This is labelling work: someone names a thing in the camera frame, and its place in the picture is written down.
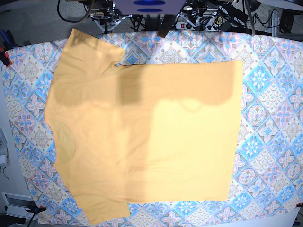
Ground yellow T-shirt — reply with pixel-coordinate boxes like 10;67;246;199
44;29;243;225

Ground white power strip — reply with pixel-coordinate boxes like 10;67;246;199
175;22;219;31

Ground patterned tile tablecloth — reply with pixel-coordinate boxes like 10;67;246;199
0;31;303;227

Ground red clamp upper left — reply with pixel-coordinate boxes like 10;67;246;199
0;47;12;67

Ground black bracket at table edge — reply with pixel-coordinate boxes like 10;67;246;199
157;15;176;38

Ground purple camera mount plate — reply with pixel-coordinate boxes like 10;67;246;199
113;0;186;15

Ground white rail lower left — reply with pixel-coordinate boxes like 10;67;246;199
1;192;36;220

